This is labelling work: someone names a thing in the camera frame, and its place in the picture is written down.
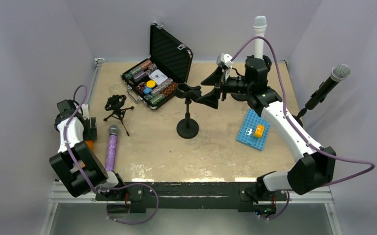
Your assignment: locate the black shock mount round stand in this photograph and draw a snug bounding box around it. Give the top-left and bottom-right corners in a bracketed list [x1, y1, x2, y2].
[231, 55, 272, 102]

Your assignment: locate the purple glitter microphone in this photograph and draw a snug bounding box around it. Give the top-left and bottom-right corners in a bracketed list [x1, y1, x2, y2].
[105, 125, 119, 171]

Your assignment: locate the orange microphone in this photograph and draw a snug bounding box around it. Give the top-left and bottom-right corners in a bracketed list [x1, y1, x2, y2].
[85, 140, 94, 150]

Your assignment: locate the black tripod shock mount stand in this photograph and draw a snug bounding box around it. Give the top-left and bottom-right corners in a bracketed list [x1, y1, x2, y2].
[103, 94, 134, 137]

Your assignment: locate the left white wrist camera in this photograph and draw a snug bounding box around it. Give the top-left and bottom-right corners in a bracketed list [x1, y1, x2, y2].
[81, 104, 90, 119]

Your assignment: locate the white card deck box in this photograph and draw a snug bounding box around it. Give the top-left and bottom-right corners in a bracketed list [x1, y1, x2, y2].
[148, 69, 168, 85]

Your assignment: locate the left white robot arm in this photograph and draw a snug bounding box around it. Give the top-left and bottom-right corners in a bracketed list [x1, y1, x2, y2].
[49, 99, 127, 200]

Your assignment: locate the blue lego baseplate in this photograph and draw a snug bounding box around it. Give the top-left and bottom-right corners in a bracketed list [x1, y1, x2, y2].
[236, 109, 270, 151]

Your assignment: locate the yellow round chip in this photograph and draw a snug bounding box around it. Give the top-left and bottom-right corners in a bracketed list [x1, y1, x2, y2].
[146, 80, 156, 89]

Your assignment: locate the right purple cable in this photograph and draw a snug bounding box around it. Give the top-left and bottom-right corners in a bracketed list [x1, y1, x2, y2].
[230, 35, 376, 187]

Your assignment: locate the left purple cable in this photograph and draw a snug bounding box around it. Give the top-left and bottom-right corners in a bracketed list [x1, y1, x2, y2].
[63, 85, 160, 225]

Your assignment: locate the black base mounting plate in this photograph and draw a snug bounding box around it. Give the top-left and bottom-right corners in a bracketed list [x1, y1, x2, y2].
[95, 182, 287, 214]

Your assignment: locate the black poker chip case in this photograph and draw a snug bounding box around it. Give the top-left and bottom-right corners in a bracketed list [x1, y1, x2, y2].
[120, 23, 193, 110]

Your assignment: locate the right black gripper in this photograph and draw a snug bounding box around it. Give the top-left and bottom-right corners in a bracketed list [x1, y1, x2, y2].
[197, 65, 253, 109]

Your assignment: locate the purple cable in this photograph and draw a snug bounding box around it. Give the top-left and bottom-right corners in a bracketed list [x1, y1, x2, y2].
[63, 85, 160, 225]
[230, 35, 376, 187]

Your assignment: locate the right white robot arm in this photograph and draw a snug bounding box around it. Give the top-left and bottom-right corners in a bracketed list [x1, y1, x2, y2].
[197, 53, 335, 199]

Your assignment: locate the black round base clip stand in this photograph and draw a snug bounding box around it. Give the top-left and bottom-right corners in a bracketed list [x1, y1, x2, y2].
[175, 83, 201, 139]

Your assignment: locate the orange lego brick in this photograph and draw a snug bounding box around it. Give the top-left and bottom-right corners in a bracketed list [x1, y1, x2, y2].
[253, 124, 265, 139]

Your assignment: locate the black stand at right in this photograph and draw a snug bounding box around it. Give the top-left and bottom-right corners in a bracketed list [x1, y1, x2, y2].
[293, 108, 307, 127]

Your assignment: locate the black microphone silver grille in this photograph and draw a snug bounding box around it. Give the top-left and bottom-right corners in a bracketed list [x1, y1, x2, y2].
[305, 64, 351, 110]

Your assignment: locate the white microphone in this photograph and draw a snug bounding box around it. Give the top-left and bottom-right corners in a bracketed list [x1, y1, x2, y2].
[253, 16, 267, 59]

